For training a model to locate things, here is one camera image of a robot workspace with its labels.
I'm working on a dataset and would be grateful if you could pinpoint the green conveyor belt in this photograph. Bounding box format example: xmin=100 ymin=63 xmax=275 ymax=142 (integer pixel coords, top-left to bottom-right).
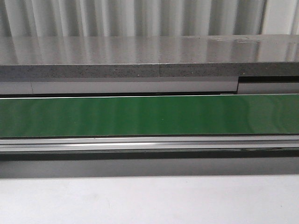
xmin=0 ymin=94 xmax=299 ymax=138

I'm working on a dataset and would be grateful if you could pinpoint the grey speckled stone counter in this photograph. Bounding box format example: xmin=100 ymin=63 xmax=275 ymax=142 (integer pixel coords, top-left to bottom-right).
xmin=0 ymin=34 xmax=299 ymax=95

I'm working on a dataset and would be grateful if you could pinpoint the white pleated curtain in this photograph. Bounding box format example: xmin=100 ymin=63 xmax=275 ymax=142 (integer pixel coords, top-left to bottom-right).
xmin=0 ymin=0 xmax=299 ymax=37

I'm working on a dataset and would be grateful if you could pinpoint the aluminium conveyor frame rail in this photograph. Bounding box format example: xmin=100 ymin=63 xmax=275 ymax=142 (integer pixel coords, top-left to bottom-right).
xmin=0 ymin=134 xmax=299 ymax=161

